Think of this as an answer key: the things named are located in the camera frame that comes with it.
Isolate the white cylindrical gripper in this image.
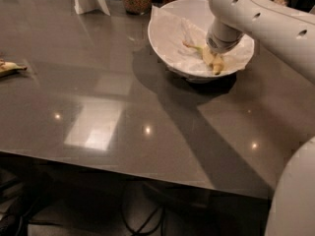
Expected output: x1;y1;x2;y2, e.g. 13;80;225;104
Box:
202;18;244;75

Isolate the yellow banana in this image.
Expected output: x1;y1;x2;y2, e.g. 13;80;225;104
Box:
182;41;224;76

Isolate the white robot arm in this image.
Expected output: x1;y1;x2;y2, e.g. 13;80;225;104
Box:
207;0;315;236

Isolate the white bowl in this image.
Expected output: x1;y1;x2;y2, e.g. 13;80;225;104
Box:
147;0;256;84

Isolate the banana at left edge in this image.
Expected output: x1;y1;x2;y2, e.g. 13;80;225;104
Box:
0;59;28;78

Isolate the white paper towel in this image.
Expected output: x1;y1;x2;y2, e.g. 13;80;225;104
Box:
150;5;254;78

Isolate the black cable under table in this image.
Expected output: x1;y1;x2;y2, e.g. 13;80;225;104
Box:
119;180;166;236

